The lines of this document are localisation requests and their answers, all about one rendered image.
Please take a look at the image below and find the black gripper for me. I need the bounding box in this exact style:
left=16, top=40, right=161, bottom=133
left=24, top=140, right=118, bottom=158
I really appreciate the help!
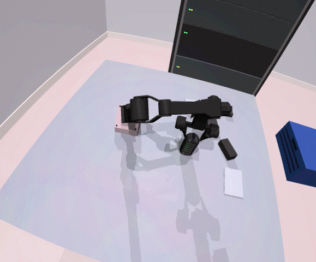
left=175, top=114, right=219, bottom=141

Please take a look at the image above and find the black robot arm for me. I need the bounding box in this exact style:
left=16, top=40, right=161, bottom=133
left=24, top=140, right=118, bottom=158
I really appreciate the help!
left=121, top=95, right=232, bottom=123

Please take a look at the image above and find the dark grey controller unit with green rocker switches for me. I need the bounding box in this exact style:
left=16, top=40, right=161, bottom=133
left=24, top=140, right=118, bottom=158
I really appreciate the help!
left=180, top=133, right=200, bottom=156

